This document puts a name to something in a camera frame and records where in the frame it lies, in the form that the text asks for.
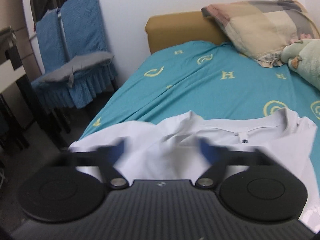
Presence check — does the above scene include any dark wooden table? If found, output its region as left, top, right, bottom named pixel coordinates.
left=1, top=26, right=67, bottom=153

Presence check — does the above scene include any plaid beige pillow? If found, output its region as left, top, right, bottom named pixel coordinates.
left=201, top=0, right=319, bottom=68

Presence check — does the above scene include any grey seat cushion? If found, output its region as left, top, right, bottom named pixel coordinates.
left=40, top=51, right=114, bottom=87

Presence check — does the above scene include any teal patterned bed sheet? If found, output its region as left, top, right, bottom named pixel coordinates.
left=71, top=42, right=319, bottom=181

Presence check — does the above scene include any mustard yellow headboard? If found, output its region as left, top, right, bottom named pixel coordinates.
left=145, top=11, right=229, bottom=54

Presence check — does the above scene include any green fleece blanket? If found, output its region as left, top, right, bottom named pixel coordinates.
left=280, top=39, right=320, bottom=89

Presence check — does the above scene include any blue covered chair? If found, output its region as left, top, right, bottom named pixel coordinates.
left=31, top=0, right=117, bottom=110

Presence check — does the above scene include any white t-shirt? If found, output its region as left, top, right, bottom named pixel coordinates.
left=69, top=107, right=319, bottom=230

